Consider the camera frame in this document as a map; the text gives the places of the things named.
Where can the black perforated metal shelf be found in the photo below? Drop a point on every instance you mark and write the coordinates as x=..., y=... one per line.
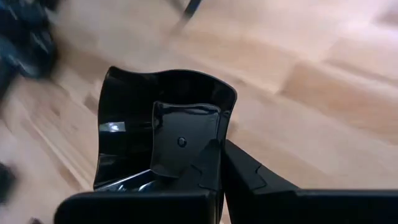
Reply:
x=191, y=9

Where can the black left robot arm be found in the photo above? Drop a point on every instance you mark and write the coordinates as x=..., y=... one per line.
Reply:
x=25, y=40

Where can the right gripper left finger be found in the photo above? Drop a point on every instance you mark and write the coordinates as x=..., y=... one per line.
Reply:
x=140, y=208

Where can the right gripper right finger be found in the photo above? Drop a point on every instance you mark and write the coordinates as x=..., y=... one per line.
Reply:
x=280, y=205

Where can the black wavy square mini plate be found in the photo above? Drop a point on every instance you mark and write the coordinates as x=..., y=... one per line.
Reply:
x=130, y=93

